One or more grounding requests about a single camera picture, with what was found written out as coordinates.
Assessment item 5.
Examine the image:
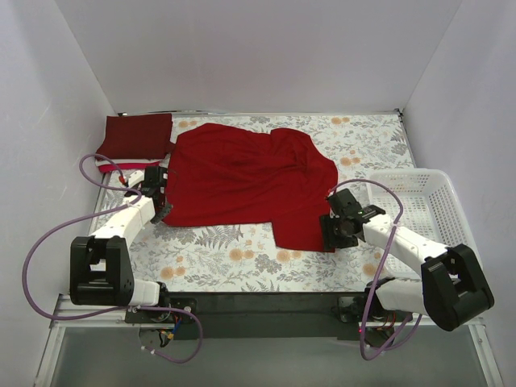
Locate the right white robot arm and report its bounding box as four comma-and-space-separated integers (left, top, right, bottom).
319, 189, 495, 331

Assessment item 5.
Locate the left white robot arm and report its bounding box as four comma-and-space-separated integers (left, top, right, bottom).
69, 166, 173, 323

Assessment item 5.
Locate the folded white t-shirt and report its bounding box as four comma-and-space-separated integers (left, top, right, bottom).
95, 159, 162, 166

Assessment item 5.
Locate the folded pink t-shirt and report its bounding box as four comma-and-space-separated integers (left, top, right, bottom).
95, 160, 160, 173

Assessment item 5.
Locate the folded dark red t-shirt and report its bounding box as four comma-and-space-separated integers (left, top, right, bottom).
97, 114, 174, 160

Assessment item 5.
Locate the floral table mat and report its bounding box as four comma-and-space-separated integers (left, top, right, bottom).
130, 113, 414, 292

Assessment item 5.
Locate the white plastic basket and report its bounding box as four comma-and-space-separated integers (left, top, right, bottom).
364, 168, 484, 281

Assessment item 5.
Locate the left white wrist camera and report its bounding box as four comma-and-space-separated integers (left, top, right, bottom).
119, 170, 144, 188

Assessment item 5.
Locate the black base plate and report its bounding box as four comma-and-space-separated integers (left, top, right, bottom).
124, 292, 416, 342

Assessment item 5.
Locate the aluminium frame rail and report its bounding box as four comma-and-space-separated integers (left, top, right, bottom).
50, 292, 134, 330

